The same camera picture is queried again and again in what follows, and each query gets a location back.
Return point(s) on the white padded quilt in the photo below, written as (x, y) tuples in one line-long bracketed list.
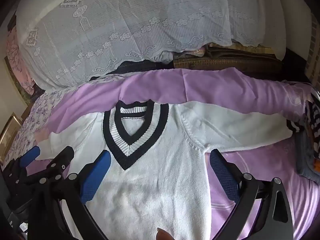
[(272, 30)]

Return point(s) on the person's right hand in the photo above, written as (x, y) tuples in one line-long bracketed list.
[(163, 235)]

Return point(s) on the white lace cloth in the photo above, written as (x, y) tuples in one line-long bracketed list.
[(130, 17)]

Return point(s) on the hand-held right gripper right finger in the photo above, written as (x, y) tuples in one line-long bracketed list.
[(223, 177)]

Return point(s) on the purple floral bedsheet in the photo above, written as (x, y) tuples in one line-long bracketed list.
[(27, 127)]

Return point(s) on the pink floral cloth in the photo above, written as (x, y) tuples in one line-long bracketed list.
[(18, 62)]

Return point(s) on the dark cloth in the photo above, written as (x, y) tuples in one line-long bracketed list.
[(135, 67)]

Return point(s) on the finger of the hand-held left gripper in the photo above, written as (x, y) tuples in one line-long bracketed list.
[(31, 156), (62, 161)]

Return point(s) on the grey cloth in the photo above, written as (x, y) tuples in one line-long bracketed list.
[(165, 56)]

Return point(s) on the purple blanket with white letters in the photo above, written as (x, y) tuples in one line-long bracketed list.
[(200, 87)]

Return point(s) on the navy white striped garment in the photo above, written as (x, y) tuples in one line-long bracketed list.
[(313, 122)]

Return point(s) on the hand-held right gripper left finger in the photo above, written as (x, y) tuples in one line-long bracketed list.
[(96, 180)]

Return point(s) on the gold picture frame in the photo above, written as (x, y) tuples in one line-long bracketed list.
[(10, 132)]

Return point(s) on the white black-trimmed v-neck sweater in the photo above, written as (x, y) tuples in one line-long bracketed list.
[(155, 180)]

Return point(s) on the blue-grey cloth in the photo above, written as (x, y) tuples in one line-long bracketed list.
[(306, 160)]

